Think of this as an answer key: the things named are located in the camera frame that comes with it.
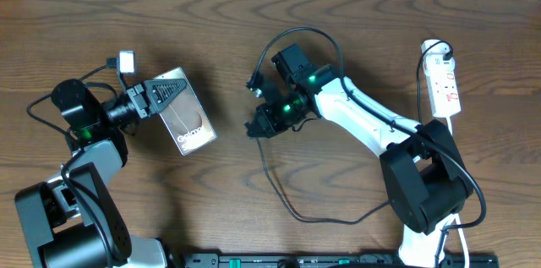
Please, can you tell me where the white power strip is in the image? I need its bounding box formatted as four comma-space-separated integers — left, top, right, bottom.
423, 54, 461, 118

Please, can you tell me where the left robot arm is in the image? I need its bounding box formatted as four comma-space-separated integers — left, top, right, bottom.
14, 79, 188, 267

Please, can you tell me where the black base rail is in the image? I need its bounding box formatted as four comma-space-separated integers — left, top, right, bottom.
181, 252, 500, 268

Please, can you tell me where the black USB charging cable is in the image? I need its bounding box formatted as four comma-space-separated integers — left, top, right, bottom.
244, 40, 455, 225

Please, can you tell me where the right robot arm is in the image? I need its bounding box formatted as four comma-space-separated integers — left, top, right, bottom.
246, 45, 480, 267

